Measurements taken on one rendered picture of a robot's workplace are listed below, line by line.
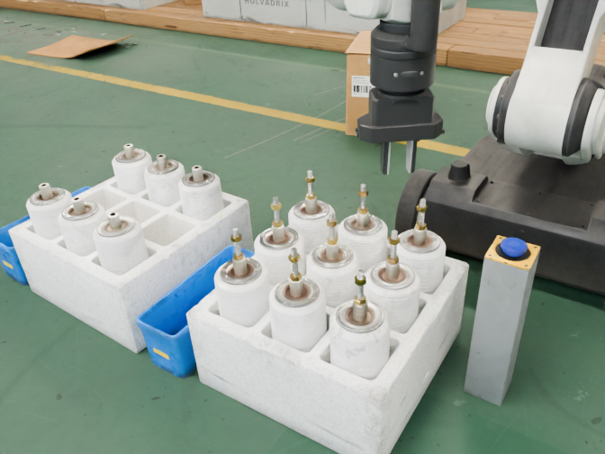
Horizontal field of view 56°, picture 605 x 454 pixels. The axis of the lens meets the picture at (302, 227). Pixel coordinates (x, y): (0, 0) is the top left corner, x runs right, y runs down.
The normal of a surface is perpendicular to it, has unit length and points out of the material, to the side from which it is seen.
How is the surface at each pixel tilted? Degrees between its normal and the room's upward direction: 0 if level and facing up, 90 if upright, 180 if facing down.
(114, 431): 0
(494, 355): 90
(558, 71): 43
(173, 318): 88
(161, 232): 90
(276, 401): 90
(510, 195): 0
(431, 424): 0
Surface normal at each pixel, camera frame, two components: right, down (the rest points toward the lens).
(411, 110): 0.06, 0.55
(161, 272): 0.81, 0.29
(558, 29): -0.48, -0.07
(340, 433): -0.54, 0.48
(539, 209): -0.05, -0.84
